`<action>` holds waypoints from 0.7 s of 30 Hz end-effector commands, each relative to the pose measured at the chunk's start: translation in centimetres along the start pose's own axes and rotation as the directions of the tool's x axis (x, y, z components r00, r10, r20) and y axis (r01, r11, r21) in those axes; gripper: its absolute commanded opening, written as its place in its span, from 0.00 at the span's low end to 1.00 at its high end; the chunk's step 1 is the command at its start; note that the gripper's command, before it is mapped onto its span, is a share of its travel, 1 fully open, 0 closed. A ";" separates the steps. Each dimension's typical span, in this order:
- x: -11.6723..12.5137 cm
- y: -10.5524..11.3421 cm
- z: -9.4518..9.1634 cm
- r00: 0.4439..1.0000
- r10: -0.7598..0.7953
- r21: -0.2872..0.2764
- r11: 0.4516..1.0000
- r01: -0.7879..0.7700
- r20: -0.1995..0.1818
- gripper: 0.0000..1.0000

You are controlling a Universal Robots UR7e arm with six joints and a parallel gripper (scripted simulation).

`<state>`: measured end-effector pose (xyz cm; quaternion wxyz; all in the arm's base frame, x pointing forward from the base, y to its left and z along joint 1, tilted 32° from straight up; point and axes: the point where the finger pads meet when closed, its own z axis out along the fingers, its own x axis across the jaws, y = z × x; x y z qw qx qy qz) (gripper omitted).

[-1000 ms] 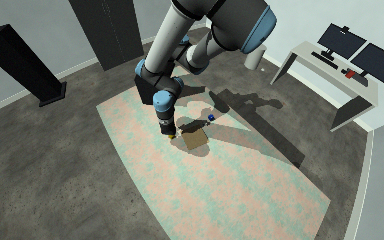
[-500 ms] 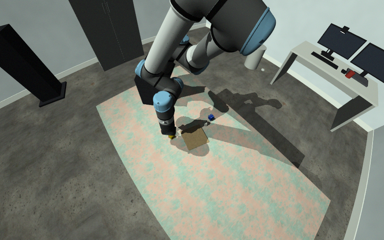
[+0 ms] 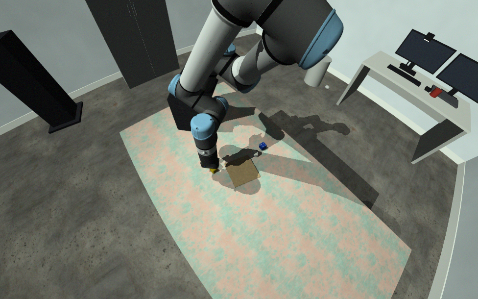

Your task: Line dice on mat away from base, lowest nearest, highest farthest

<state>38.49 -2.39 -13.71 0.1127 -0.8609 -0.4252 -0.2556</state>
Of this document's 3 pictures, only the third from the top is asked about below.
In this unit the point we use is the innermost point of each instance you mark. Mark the tan square mat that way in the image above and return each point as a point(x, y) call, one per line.
point(241, 170)

